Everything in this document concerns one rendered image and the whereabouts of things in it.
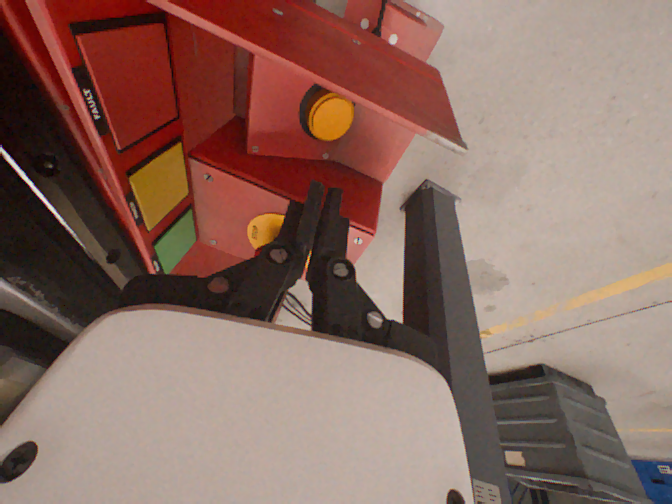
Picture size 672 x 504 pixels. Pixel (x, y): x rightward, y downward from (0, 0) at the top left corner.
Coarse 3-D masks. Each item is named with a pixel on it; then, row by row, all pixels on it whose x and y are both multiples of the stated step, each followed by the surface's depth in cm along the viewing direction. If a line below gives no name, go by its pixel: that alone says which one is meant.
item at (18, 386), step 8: (0, 384) 32; (8, 384) 33; (16, 384) 34; (24, 384) 35; (0, 392) 32; (8, 392) 33; (16, 392) 34; (0, 400) 32; (8, 400) 33; (0, 408) 33
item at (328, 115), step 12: (312, 96) 18; (324, 96) 17; (336, 96) 18; (312, 108) 18; (324, 108) 18; (336, 108) 18; (348, 108) 19; (312, 120) 18; (324, 120) 19; (336, 120) 19; (348, 120) 19; (312, 132) 19; (324, 132) 20; (336, 132) 20
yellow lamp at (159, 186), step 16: (176, 144) 16; (160, 160) 15; (176, 160) 16; (144, 176) 14; (160, 176) 15; (176, 176) 17; (144, 192) 14; (160, 192) 16; (176, 192) 18; (144, 208) 15; (160, 208) 17
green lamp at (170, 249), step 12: (192, 216) 21; (180, 228) 20; (192, 228) 22; (168, 240) 19; (180, 240) 21; (192, 240) 23; (156, 252) 18; (168, 252) 20; (180, 252) 22; (168, 264) 21
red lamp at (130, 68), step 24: (96, 48) 9; (120, 48) 10; (144, 48) 11; (96, 72) 9; (120, 72) 10; (144, 72) 11; (168, 72) 13; (120, 96) 11; (144, 96) 12; (168, 96) 13; (120, 120) 11; (144, 120) 12; (168, 120) 14; (120, 144) 12
